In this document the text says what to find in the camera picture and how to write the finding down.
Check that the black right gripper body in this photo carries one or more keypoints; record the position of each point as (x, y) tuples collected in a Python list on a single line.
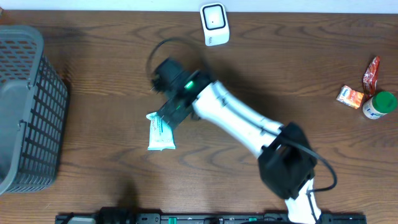
[(175, 110)]

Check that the teal wet wipes pack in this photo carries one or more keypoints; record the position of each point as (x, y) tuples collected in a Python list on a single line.
[(161, 135)]

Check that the small orange snack packet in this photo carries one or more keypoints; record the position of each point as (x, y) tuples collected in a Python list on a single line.
[(350, 97)]

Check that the orange chocolate bar wrapper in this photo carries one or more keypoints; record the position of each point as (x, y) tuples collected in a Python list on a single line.
[(370, 78)]

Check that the green lid jar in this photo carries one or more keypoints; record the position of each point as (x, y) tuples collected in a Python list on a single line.
[(380, 105)]

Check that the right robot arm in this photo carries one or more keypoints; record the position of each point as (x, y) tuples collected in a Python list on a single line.
[(285, 161)]

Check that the white barcode scanner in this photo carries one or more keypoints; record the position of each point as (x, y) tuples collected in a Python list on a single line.
[(215, 24)]

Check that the grey plastic basket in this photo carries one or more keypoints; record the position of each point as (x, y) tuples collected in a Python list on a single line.
[(34, 107)]

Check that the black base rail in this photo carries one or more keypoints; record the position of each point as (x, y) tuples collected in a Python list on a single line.
[(116, 215)]

